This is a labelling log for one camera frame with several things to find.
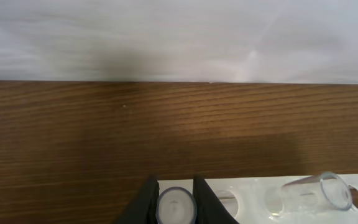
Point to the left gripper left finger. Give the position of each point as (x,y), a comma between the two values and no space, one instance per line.
(141,211)

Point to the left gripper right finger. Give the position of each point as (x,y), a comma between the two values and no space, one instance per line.
(210,211)

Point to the clear test tube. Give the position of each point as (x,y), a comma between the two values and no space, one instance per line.
(176,208)
(334,193)

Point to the white test tube rack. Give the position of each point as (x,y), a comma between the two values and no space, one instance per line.
(253,194)

